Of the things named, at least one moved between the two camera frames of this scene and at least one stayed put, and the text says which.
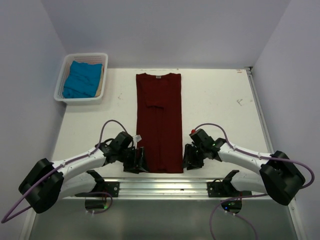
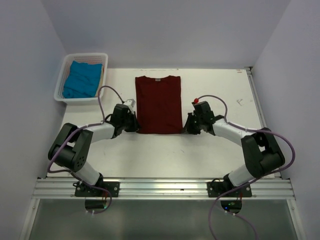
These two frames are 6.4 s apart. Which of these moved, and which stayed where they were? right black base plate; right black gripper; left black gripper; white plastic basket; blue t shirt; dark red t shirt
Moved: right black gripper; dark red t shirt; left black gripper
Stayed: white plastic basket; right black base plate; blue t shirt
